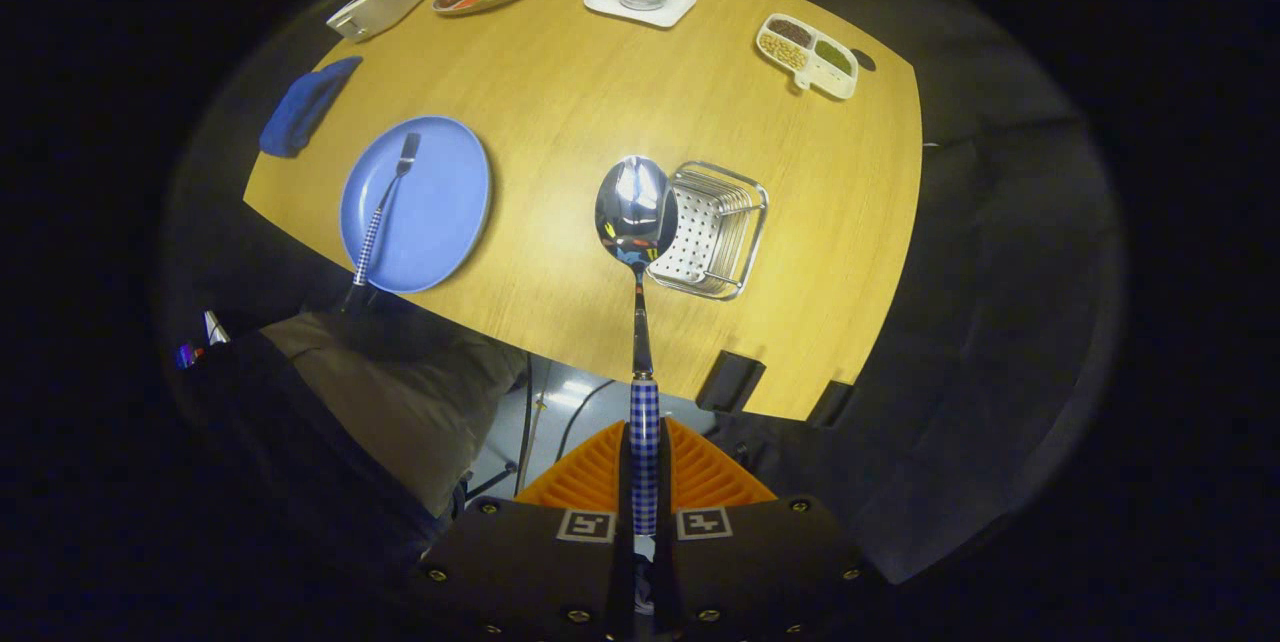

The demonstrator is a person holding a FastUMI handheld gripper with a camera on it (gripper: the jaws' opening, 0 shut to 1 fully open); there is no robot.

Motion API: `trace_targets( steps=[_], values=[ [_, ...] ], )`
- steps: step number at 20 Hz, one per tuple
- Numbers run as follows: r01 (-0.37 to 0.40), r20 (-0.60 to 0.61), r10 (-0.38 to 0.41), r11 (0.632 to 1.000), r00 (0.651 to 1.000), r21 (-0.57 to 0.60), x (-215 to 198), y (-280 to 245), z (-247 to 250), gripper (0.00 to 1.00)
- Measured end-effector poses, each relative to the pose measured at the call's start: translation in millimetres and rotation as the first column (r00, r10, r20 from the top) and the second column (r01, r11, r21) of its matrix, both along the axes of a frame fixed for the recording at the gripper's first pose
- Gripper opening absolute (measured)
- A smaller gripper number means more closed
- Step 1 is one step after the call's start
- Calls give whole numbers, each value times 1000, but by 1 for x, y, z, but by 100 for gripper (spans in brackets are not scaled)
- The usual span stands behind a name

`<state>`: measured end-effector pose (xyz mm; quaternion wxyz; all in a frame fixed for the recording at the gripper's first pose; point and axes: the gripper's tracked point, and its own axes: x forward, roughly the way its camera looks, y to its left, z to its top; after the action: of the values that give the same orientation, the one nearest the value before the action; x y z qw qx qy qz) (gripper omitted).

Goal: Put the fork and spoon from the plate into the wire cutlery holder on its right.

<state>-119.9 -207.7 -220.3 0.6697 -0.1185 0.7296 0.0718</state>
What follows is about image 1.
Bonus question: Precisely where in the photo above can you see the metal wire cutlery basket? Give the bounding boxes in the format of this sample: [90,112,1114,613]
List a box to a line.
[648,160,770,302]

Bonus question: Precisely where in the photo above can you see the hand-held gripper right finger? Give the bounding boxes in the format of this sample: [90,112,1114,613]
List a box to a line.
[655,417,871,642]

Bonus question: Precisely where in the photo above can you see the blue round plate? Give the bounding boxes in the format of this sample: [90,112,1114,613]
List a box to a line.
[339,115,493,295]

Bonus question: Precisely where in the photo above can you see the white toaster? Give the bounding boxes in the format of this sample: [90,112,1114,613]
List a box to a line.
[326,0,441,43]

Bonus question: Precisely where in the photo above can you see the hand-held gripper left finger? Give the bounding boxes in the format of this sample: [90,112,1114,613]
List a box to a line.
[415,420,641,642]

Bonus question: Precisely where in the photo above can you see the white square coaster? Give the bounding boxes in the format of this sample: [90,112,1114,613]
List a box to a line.
[584,0,698,29]

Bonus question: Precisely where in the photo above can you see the fork with checked handle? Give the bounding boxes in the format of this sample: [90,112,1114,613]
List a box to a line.
[352,132,422,288]

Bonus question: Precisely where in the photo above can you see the person's tan trouser leg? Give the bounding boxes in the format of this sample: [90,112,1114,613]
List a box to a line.
[260,312,529,518]

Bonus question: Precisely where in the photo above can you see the black floor cable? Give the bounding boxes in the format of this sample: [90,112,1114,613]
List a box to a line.
[555,379,621,463]
[513,352,538,495]

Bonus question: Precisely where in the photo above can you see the spoon with checked handle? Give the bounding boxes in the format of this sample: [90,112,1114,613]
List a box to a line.
[595,155,679,615]

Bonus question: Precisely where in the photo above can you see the white divided snack tray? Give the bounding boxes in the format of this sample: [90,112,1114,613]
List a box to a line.
[755,13,860,101]

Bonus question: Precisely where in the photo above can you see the blue cloth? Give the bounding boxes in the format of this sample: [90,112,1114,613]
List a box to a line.
[259,55,364,159]

